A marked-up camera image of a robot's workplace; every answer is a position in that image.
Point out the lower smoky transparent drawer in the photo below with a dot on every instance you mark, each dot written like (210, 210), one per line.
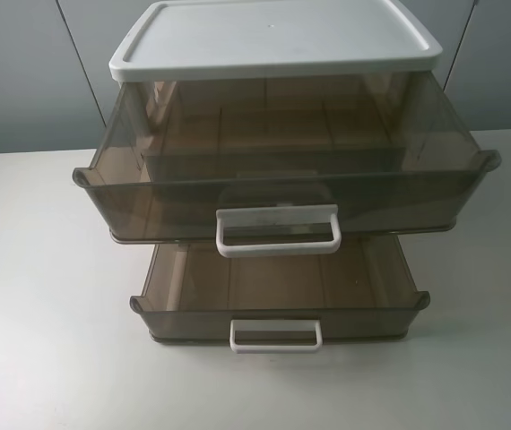
(362, 292)

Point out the smoky transparent drawer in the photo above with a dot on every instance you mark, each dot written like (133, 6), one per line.
(399, 160)
(362, 292)

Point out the upper smoky transparent drawer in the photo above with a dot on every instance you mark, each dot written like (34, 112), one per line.
(399, 160)

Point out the white upper drawer handle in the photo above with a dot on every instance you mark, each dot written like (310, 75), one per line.
(277, 216)

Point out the white drawer handle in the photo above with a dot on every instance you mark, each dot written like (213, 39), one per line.
(275, 325)
(277, 216)

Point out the white lower drawer handle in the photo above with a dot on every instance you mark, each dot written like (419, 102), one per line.
(275, 325)

